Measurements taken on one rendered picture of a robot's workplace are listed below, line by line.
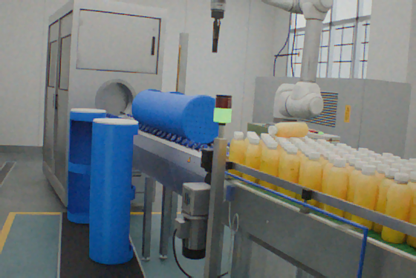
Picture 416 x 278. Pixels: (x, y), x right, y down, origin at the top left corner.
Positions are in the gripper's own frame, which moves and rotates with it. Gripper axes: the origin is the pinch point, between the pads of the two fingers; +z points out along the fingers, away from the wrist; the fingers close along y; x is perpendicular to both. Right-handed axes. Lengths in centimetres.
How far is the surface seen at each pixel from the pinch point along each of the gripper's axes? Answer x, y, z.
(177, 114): -18.4, 0.6, 40.5
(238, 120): 129, -514, 76
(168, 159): -21, -8, 68
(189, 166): -11, 18, 67
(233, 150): 2, 67, 50
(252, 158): 7, 79, 51
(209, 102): -0.6, 0.2, 32.4
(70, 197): -93, -105, 121
